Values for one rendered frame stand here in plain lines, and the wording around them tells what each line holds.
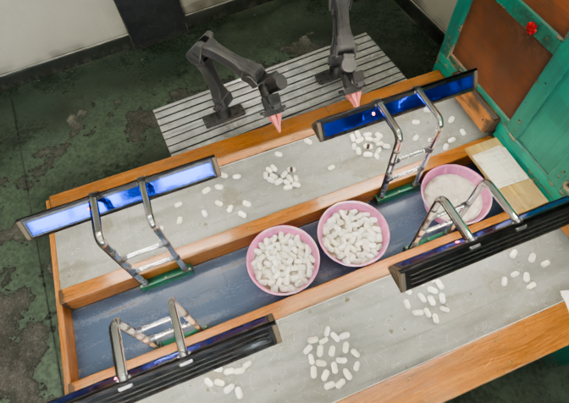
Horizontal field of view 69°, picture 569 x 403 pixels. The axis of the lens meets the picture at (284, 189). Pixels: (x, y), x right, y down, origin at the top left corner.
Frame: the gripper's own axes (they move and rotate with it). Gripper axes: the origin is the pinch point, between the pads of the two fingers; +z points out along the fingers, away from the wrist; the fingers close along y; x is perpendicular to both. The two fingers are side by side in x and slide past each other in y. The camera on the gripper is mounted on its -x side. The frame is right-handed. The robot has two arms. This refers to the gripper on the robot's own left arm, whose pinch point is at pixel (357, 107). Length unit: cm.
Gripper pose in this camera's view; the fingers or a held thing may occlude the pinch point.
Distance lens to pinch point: 179.4
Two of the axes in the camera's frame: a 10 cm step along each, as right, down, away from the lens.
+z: 3.0, 9.3, 1.9
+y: 9.3, -3.3, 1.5
